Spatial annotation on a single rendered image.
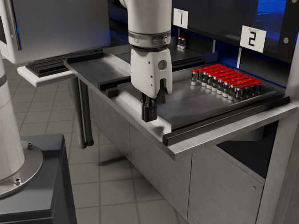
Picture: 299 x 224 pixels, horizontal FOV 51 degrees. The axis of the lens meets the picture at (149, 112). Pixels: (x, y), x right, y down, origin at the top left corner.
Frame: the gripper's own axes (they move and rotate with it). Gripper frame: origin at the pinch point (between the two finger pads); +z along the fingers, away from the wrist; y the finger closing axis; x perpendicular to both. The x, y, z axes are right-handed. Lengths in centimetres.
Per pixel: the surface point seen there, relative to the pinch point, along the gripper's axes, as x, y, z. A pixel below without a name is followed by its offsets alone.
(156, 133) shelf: -0.3, -2.4, 4.5
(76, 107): -15, 101, 47
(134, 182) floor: -37, 76, 92
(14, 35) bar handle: 13, 80, -2
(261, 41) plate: -39.1, 3.6, -9.6
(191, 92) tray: -20.9, 10.5, 4.3
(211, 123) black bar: -11.6, -8.0, 2.5
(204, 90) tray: -25.0, 9.4, 4.3
